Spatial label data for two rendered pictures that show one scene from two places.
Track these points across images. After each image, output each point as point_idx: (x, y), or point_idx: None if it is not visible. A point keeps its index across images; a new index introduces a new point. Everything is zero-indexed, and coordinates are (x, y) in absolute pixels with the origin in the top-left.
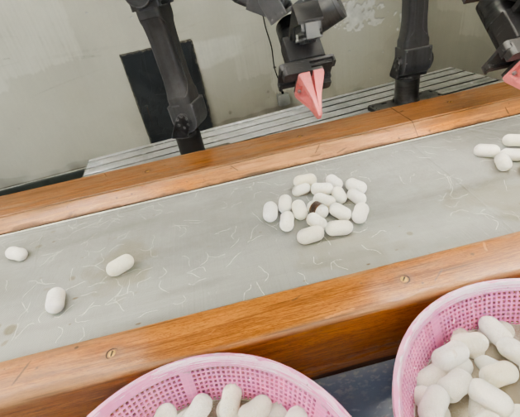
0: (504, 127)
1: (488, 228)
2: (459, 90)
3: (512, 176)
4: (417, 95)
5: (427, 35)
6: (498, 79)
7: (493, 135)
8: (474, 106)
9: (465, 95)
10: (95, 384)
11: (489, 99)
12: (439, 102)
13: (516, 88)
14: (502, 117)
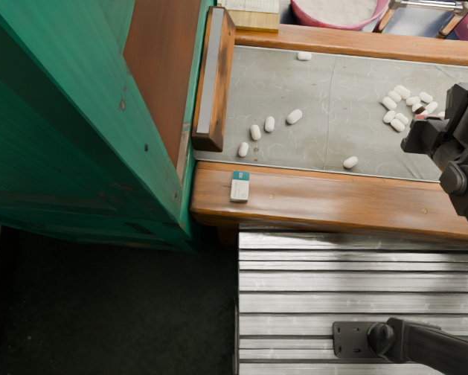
0: (398, 164)
1: None
2: (299, 339)
3: (439, 110)
4: (378, 326)
5: (416, 327)
6: (239, 337)
7: (412, 158)
8: (413, 189)
9: (403, 215)
10: None
11: (393, 193)
12: (432, 216)
13: (357, 202)
14: (388, 178)
